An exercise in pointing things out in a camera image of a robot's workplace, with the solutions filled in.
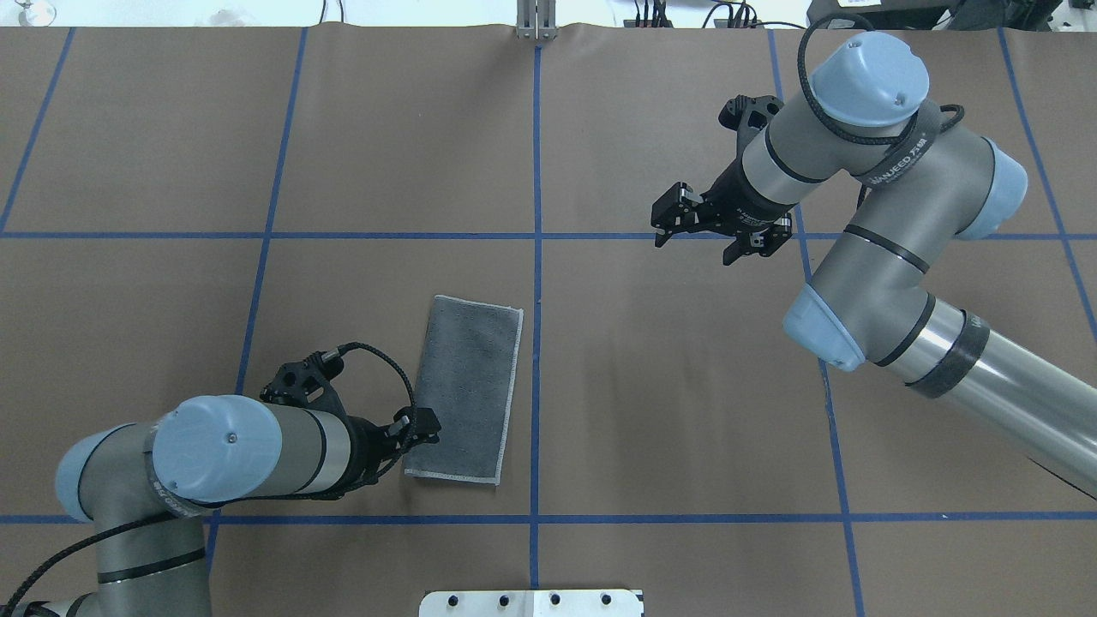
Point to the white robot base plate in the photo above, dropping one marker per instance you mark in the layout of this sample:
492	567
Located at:
574	602

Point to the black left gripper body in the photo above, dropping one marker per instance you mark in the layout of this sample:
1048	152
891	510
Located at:
368	446

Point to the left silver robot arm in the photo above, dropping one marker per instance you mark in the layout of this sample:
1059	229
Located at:
147	488

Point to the black box on bench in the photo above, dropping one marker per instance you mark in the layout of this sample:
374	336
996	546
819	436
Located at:
943	15

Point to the pink and grey towel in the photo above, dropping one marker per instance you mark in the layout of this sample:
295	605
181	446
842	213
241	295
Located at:
467	375

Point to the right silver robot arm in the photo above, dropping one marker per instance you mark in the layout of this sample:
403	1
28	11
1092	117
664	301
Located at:
926	181

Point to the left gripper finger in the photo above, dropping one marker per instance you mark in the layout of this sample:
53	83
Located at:
402	425
422	428

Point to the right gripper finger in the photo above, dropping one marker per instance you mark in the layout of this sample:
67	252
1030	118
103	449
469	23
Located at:
677	207
665	232

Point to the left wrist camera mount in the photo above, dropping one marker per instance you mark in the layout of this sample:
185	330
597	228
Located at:
307	384

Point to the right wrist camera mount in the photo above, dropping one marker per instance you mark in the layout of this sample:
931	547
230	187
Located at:
747	116

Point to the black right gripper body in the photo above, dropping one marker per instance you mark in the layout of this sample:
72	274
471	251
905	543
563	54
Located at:
742	204

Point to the aluminium frame post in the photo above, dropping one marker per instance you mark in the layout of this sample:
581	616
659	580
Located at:
536	20

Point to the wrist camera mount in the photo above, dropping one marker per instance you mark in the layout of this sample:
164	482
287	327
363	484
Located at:
307	384
747	116

